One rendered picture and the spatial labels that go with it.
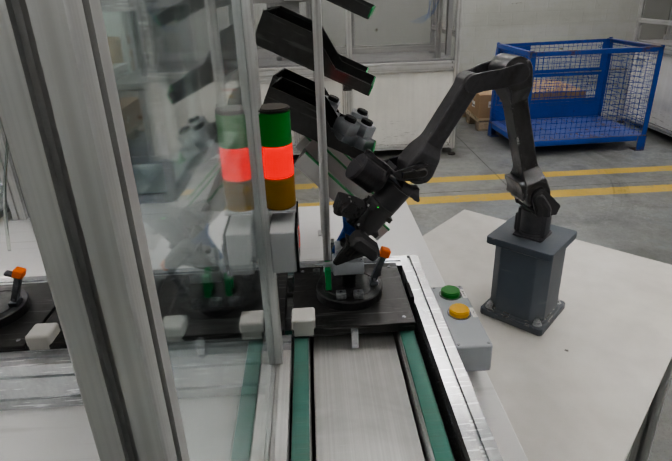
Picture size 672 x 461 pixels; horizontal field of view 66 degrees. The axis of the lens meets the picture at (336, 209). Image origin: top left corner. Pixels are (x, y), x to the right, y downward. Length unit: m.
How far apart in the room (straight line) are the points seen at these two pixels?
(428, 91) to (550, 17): 5.47
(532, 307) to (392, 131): 4.02
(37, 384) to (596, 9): 10.23
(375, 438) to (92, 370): 0.70
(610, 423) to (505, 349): 0.24
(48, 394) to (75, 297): 0.94
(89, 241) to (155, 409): 0.08
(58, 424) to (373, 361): 0.58
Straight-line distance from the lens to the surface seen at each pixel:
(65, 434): 1.12
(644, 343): 1.31
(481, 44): 9.92
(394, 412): 0.94
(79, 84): 0.19
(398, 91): 5.05
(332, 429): 0.92
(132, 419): 0.26
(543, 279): 1.20
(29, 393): 1.18
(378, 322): 1.04
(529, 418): 1.05
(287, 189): 0.80
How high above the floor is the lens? 1.58
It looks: 23 degrees down
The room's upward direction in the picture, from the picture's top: 2 degrees counter-clockwise
